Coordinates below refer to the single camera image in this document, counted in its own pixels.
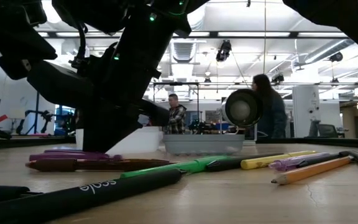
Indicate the black metal rack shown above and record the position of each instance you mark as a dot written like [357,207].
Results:
[36,112]

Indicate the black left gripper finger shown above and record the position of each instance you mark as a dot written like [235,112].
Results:
[36,12]
[37,51]

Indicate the black background robot arm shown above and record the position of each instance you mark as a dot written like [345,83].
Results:
[47,116]

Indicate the white column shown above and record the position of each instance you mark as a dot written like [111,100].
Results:
[304,105]

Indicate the black ceiling spotlight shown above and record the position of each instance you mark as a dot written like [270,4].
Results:
[336,57]
[224,51]
[277,78]

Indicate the black pen with white print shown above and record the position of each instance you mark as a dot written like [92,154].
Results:
[89,193]

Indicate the brown pen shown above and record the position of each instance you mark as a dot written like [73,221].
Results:
[73,165]

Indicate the black office chair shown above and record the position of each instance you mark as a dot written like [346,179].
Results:
[327,130]

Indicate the black table frame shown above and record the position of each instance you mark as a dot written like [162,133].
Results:
[322,142]

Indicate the green marker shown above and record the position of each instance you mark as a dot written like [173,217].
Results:
[182,166]

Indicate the translucent white supply box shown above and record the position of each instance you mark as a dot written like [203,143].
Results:
[148,140]

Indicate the black metal frame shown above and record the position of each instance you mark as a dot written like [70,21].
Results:
[176,83]

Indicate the clear purple pen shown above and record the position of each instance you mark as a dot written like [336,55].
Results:
[284,164]

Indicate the person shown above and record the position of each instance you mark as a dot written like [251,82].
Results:
[176,118]
[275,115]

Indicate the yellow highlighter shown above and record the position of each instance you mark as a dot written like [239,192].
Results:
[259,162]

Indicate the orange pencil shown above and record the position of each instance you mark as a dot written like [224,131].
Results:
[309,171]

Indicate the translucent grey box lid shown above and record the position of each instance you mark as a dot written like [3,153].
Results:
[204,144]

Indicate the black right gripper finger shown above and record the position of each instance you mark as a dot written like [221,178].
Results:
[104,130]
[134,121]

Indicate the silver ventilation duct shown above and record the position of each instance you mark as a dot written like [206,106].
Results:
[183,51]

